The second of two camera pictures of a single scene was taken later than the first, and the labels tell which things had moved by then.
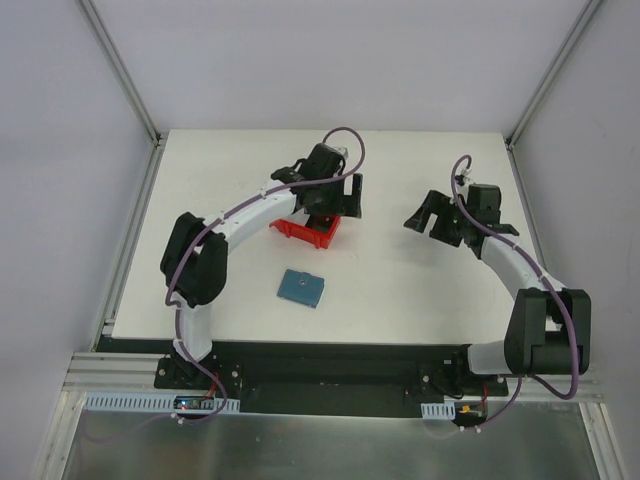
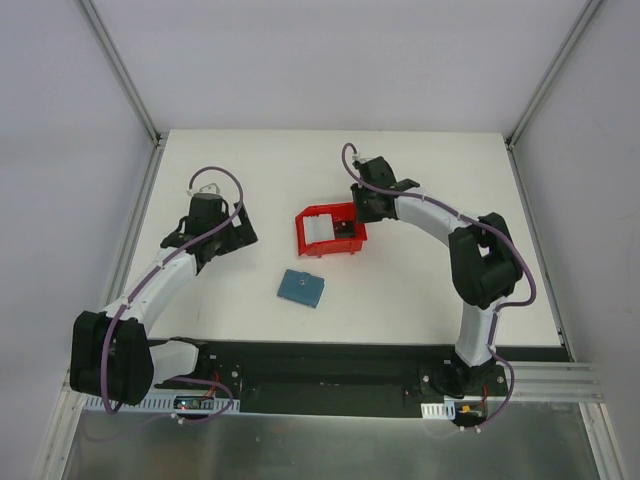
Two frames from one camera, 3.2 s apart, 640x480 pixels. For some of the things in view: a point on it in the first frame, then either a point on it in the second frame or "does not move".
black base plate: x=359 y=380 does not move
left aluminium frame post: x=121 y=70 does not move
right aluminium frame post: x=585 y=16 does not move
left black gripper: x=340 y=201 to x=240 y=228
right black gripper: x=445 y=223 to x=361 y=206
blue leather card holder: x=301 y=287 does not move
